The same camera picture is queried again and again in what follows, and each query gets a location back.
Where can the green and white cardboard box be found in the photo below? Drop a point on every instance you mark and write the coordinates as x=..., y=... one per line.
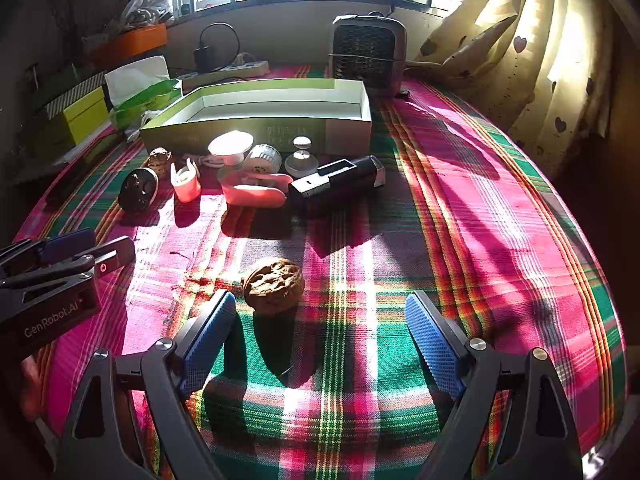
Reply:
x=200, y=132

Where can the black charger adapter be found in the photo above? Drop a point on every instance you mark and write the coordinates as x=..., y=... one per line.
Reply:
x=205, y=57

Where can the striped grey box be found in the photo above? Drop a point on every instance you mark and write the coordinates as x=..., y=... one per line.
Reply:
x=75, y=87

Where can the plaid blanket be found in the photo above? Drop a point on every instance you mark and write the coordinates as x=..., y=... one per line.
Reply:
x=450, y=210

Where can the yellow green box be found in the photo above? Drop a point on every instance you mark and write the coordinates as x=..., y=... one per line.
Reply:
x=82, y=120

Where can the small brown walnut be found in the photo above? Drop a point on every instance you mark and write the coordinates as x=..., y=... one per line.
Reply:
x=160, y=162

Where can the white power plug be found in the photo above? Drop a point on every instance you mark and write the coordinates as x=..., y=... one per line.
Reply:
x=242, y=60

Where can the pink looped clip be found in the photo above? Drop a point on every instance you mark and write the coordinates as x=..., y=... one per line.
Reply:
x=250, y=195

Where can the plastic bags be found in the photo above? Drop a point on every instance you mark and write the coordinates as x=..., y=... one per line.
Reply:
x=145, y=7

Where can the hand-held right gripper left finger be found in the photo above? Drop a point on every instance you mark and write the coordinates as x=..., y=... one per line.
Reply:
x=210, y=340

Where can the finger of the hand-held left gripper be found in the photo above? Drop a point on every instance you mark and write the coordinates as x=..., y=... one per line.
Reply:
x=115, y=257
x=67, y=245

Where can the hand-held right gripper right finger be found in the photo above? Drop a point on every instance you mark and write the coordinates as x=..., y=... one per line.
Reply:
x=432, y=340

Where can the green tissue pack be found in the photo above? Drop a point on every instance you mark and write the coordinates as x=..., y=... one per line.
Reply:
x=145, y=95

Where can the large brown walnut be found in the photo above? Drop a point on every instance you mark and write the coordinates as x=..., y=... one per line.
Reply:
x=272, y=285

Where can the long black flat object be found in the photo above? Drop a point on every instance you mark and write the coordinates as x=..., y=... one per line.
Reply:
x=67, y=185

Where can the black rectangular device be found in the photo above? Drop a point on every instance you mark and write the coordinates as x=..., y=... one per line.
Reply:
x=340, y=177

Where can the white power strip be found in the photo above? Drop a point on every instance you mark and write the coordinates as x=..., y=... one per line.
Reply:
x=235, y=74

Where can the pink ear hook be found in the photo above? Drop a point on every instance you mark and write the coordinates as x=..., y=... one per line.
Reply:
x=186, y=185

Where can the cream heart print curtain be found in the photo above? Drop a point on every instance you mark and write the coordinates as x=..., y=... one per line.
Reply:
x=545, y=60

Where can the orange box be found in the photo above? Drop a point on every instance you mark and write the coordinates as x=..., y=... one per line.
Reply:
x=132, y=42

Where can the white round cap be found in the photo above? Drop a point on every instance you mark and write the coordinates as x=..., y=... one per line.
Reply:
x=262, y=159

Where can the black disc with round holes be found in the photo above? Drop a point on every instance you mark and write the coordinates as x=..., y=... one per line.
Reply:
x=138, y=190

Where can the grey desk fan heater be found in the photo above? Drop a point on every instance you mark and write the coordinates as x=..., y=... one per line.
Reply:
x=367, y=50

